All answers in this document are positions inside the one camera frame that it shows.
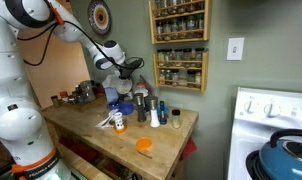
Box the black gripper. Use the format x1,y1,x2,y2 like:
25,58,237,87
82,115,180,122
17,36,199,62
120,59,142,79

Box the white ceramic bowl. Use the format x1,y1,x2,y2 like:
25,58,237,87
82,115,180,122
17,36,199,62
116,78,132,94

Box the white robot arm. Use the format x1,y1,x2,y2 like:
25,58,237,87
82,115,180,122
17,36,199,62
0,0,142,180

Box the plastic zip bag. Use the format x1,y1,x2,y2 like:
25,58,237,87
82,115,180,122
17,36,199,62
139,75,154,96

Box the blue measuring cup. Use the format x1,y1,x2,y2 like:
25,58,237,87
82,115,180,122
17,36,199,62
108,101,134,115

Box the white measuring spoons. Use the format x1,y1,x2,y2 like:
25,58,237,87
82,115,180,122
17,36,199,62
97,109,117,129

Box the dark pepper grinder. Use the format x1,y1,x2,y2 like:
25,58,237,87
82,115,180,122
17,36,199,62
134,93,146,122

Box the lower wooden spice rack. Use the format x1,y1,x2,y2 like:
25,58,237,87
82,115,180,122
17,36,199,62
153,48,209,93

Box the wooden spice rack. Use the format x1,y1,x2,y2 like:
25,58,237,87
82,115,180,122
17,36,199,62
149,0,211,44
153,48,209,93

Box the upper wooden spice rack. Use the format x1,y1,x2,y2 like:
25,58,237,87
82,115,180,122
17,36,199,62
149,0,211,44

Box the small black lid jar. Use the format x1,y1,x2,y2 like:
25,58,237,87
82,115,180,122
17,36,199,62
171,109,181,129

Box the orange plastic lid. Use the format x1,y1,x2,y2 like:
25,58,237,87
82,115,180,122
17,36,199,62
136,137,152,150

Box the wooden butcher block cart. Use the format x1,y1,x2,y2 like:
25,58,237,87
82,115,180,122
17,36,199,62
42,97,199,180

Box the white electric stove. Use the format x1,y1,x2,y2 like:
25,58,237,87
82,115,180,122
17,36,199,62
227,87,302,180

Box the blue tea kettle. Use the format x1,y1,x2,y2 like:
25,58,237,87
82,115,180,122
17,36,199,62
246,129,302,180

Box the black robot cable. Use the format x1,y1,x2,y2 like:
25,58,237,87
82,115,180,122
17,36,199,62
17,20,145,71

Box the decorative wall plate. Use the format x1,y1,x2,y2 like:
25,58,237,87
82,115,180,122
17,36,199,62
87,0,111,36

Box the white wall switch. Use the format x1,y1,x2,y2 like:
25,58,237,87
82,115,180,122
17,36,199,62
227,37,245,61

